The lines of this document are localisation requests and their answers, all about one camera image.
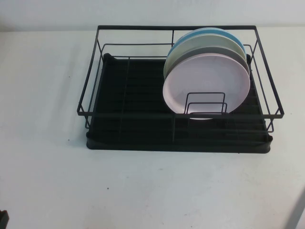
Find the cream round plate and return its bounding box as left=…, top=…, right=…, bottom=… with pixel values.
left=166, top=33, right=247, bottom=79

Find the black wire dish rack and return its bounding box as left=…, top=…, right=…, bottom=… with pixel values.
left=76, top=25, right=285, bottom=134

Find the grey round plate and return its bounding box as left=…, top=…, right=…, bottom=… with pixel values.
left=177, top=45, right=250, bottom=72

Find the pink round plate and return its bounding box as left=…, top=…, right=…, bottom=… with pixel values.
left=163, top=52, right=251, bottom=120

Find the blue round plate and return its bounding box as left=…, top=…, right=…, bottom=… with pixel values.
left=172, top=27, right=246, bottom=57

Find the black plastic drip tray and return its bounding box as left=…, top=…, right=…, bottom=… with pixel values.
left=85, top=52, right=273, bottom=153

